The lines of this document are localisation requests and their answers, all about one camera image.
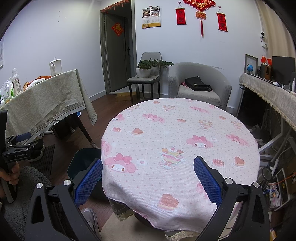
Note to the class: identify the potted green plant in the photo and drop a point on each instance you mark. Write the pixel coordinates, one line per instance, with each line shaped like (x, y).
(146, 68)

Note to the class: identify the red fu door sticker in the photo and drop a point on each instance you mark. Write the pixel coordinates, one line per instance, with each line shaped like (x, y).
(118, 29)

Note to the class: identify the red chinese knot decoration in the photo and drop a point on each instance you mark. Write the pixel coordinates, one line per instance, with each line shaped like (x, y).
(200, 6)

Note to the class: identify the grey dining chair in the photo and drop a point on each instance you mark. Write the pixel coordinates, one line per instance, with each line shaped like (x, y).
(150, 80)

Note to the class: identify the right red hanging scroll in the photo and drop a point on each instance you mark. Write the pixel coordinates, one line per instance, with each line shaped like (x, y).
(222, 24)

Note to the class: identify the grey cat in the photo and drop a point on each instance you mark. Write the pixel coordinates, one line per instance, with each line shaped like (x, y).
(257, 132)

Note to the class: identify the pink cartoon round tablecloth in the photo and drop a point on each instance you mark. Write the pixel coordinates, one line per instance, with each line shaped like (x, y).
(148, 152)

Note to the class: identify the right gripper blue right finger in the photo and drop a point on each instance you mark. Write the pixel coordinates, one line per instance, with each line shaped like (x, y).
(210, 180)

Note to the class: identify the dark table leg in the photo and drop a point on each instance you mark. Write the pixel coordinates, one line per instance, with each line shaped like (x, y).
(84, 131)

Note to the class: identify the clear plastic bottle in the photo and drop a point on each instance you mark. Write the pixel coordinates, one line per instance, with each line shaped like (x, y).
(16, 82)

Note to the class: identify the beige fringed desk cloth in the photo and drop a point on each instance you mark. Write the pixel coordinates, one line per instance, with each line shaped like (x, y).
(281, 100)

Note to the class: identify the black computer monitor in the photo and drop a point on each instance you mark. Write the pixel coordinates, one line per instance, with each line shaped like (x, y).
(282, 69)

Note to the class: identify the beige patterned tablecloth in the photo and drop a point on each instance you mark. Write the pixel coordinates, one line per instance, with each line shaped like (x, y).
(38, 108)

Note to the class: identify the black handbag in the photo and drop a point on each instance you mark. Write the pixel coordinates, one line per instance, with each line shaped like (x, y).
(196, 84)

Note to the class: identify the wall calendar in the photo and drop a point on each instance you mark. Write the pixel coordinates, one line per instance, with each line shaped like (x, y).
(151, 17)

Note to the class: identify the small blue globe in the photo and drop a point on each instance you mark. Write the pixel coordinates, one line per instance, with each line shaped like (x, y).
(249, 68)

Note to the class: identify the grey slipper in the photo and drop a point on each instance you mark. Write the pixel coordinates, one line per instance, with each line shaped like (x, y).
(91, 219)

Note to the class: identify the white electric kettle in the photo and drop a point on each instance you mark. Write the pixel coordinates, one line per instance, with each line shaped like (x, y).
(55, 67)

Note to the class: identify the person's left hand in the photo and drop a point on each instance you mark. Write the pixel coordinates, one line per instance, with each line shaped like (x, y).
(13, 177)

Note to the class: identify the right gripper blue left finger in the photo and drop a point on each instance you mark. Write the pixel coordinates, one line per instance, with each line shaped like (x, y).
(85, 181)

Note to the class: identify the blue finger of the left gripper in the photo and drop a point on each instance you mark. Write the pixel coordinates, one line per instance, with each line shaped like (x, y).
(23, 137)

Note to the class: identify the teal trash bin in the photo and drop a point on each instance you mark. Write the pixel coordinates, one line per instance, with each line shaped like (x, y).
(82, 160)

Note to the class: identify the red hanging scroll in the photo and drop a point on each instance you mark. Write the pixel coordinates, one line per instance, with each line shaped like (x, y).
(181, 17)
(222, 24)

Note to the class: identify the white security camera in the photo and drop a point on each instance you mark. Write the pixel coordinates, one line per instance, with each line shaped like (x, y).
(263, 37)

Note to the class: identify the left red hanging scroll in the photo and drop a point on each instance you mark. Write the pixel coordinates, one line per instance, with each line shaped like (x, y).
(181, 17)

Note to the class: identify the framed picture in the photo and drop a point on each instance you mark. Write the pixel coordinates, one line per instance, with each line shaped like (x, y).
(251, 64)

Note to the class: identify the grey armchair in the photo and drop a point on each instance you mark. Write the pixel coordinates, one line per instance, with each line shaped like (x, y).
(220, 94)

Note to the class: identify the dark green door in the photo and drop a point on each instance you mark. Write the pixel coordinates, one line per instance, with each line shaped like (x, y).
(117, 53)

